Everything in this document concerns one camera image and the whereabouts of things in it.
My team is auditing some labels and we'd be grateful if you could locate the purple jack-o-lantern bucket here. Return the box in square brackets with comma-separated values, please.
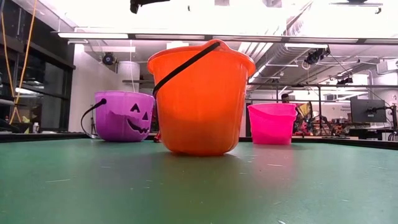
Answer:
[80, 90, 155, 143]

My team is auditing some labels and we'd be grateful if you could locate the orange plastic halloween bucket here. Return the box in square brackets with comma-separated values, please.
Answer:
[147, 39, 257, 157]

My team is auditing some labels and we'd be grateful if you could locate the pink plastic halloween bucket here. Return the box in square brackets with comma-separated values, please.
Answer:
[247, 103, 298, 146]

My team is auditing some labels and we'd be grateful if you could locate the round black ceiling fixture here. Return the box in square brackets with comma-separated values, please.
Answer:
[102, 52, 118, 66]

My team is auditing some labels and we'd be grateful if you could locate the white round column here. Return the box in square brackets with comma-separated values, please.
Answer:
[117, 60, 141, 93]

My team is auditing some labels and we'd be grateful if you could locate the person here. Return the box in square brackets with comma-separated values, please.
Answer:
[280, 93, 300, 108]

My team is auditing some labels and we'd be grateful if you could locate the green table mat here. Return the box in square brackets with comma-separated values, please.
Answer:
[0, 138, 398, 224]

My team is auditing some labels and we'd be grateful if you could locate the colourful patterned cloth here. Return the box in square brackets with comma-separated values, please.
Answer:
[295, 101, 313, 134]

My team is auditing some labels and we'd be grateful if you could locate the black pipe railing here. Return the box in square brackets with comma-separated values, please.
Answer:
[247, 82, 398, 138]

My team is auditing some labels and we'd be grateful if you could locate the black computer monitor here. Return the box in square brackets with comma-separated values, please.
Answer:
[350, 98, 387, 123]

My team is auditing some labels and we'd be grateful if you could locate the yellow hanging cord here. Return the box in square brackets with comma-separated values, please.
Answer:
[0, 0, 38, 124]

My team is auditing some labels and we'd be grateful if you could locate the overhead frame crossbar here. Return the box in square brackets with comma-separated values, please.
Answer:
[51, 30, 398, 44]

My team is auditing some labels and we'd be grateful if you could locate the black ceiling camera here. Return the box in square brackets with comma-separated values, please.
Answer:
[303, 47, 331, 65]

